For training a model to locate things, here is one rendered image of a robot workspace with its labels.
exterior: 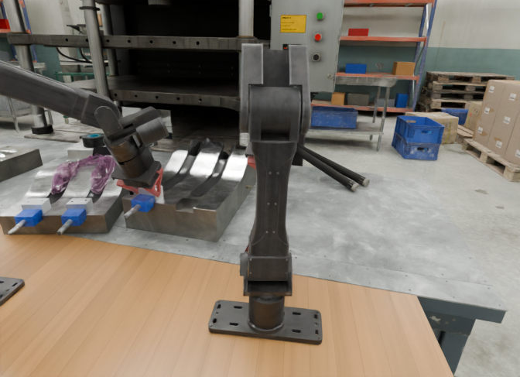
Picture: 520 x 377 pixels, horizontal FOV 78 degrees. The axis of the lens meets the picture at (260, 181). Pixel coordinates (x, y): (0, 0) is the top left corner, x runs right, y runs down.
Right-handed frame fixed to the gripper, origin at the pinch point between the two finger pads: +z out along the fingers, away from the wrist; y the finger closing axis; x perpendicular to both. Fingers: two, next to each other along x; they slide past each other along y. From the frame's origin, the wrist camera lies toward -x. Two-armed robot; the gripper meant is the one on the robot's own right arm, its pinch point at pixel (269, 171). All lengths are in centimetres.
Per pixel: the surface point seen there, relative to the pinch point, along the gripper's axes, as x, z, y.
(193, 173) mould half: -4.1, 8.9, 25.8
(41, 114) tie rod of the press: -54, 31, 138
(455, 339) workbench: 28, 20, -47
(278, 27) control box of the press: -82, -2, 12
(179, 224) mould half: 17.7, 3.9, 20.3
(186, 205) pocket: 12.1, 3.0, 20.2
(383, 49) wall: -604, 271, -92
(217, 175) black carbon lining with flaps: -5.0, 9.5, 18.6
